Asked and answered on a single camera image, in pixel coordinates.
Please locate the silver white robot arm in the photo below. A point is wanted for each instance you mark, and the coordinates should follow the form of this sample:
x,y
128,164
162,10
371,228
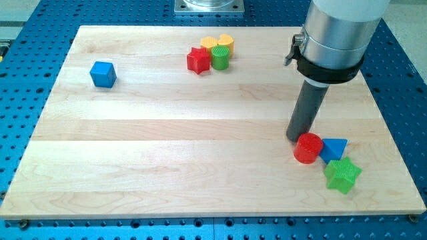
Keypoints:
x,y
330,47

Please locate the red star block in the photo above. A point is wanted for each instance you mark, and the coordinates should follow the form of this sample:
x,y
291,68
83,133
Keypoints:
x,y
198,60

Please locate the green cylinder block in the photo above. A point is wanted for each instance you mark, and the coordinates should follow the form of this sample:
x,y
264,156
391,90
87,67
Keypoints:
x,y
220,56

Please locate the light wooden board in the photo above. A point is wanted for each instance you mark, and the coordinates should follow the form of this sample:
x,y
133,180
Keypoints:
x,y
167,142

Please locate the yellow hexagon block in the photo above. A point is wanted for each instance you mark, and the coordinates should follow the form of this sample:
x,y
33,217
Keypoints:
x,y
208,43

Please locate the yellow heart block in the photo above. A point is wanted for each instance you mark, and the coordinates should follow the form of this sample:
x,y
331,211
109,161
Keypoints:
x,y
227,41

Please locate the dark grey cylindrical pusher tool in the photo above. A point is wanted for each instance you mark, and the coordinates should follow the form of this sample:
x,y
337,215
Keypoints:
x,y
309,101

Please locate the red cylinder block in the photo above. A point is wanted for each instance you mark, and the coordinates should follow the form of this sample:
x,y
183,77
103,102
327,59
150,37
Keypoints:
x,y
308,147

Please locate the blue cube block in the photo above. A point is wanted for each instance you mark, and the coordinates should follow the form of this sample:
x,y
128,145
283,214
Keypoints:
x,y
103,74

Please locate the blue triangle block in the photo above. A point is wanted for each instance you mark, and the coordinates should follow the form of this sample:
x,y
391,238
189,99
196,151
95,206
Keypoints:
x,y
333,149

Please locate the green star block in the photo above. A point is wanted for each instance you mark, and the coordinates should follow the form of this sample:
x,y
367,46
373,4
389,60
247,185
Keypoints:
x,y
341,175

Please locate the blue perforated metal table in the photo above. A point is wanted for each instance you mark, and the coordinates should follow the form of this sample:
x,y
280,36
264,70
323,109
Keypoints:
x,y
33,61

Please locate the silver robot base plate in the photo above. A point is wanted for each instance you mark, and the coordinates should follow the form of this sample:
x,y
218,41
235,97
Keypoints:
x,y
208,6

